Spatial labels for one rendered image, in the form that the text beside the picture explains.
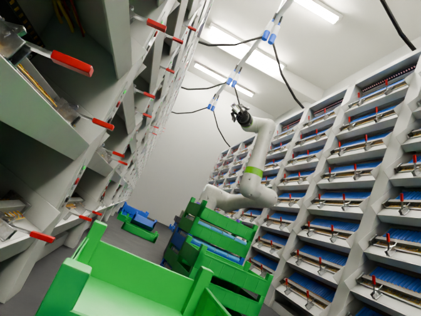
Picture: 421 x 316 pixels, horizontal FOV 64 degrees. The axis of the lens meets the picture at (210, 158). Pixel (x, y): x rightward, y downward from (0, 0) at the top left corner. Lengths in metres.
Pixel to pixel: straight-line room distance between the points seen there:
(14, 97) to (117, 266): 0.29
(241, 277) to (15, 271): 0.73
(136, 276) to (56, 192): 0.30
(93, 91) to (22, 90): 0.43
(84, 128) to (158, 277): 0.37
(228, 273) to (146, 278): 0.70
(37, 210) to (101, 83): 0.30
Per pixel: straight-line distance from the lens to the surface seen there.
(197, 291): 0.56
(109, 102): 0.79
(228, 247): 1.58
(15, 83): 0.36
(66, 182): 0.77
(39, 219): 0.78
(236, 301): 1.27
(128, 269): 0.55
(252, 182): 2.05
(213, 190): 2.36
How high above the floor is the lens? 0.30
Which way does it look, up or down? 11 degrees up
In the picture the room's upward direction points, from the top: 25 degrees clockwise
